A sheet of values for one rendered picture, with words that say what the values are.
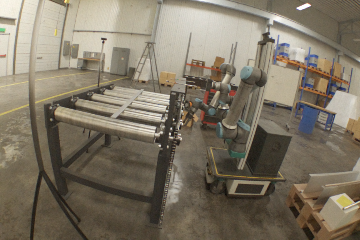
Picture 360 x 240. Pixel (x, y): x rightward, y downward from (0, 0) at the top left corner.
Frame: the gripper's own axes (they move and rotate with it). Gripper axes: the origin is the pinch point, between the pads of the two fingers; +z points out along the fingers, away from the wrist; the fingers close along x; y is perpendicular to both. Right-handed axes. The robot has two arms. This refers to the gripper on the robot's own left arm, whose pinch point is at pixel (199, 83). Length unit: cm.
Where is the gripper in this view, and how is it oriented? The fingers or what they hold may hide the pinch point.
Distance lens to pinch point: 183.4
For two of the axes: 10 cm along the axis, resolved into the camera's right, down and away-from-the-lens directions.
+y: -0.4, 2.2, -9.7
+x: -1.6, 9.6, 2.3
